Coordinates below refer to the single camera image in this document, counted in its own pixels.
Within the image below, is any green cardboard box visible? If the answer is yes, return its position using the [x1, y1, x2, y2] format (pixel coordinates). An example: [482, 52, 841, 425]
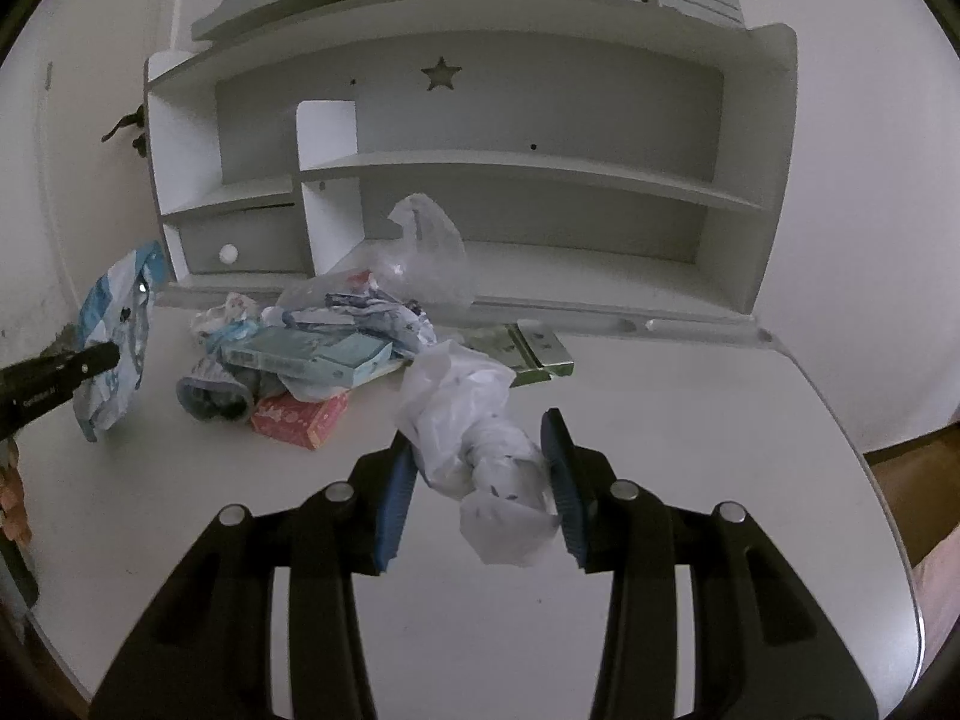
[465, 321, 576, 389]

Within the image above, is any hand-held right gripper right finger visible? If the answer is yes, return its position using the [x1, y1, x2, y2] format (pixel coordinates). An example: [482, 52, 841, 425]
[540, 409, 882, 720]

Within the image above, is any metal desk rail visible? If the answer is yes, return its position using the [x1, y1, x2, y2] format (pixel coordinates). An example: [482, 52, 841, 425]
[643, 317, 775, 344]

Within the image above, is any person's left hand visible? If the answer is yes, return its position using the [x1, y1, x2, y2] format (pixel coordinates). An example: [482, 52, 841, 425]
[0, 441, 32, 545]

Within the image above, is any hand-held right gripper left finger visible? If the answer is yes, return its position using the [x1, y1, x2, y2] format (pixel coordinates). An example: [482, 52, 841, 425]
[88, 435, 419, 720]

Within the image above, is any crumpled blue patterned wrapper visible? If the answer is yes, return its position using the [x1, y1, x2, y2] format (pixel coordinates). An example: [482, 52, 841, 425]
[352, 292, 437, 355]

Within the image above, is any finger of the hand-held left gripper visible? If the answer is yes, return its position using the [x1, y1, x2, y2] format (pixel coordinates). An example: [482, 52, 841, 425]
[0, 343, 121, 437]

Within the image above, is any blue white snack packet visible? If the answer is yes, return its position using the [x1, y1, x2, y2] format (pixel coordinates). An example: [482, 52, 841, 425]
[73, 241, 167, 442]

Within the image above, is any clear plastic bag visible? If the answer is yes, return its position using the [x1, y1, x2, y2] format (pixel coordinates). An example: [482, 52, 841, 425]
[277, 193, 475, 331]

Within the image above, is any pink cardboard box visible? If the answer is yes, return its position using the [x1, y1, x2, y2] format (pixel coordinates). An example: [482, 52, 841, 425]
[250, 390, 352, 451]

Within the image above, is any white shelf unit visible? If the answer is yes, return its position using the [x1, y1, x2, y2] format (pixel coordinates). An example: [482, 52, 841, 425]
[142, 21, 800, 317]

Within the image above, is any white drawer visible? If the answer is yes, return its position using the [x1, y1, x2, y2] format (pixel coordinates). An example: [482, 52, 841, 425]
[176, 202, 312, 276]

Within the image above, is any dark toy figure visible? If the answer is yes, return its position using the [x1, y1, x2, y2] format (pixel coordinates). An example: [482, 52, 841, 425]
[101, 103, 151, 158]

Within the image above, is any white plastic wrapper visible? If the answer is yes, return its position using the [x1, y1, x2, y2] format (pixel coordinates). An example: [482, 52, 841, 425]
[395, 340, 562, 567]

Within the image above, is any teal cardboard box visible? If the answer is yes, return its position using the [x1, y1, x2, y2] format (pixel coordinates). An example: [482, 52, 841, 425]
[221, 326, 410, 389]

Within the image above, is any crumpled white patterned paper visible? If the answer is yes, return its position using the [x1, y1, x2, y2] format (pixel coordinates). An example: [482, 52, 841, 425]
[191, 291, 265, 340]

